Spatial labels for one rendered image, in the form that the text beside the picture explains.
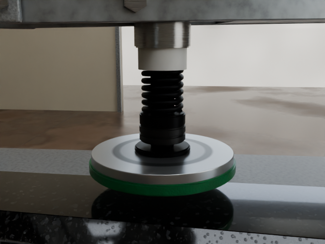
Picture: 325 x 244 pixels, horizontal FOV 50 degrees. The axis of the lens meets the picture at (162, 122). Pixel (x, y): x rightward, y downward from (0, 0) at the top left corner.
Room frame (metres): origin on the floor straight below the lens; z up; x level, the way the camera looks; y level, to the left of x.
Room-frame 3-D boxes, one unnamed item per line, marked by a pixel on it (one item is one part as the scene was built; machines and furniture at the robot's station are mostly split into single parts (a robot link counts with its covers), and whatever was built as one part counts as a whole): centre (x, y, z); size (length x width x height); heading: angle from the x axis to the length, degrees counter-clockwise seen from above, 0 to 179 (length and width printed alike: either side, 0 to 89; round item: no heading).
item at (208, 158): (0.51, 0.00, 0.87); 0.21 x 0.21 x 0.01
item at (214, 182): (0.51, 0.00, 0.87); 0.22 x 0.22 x 0.04
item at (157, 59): (0.51, 0.00, 1.02); 0.07 x 0.07 x 0.04
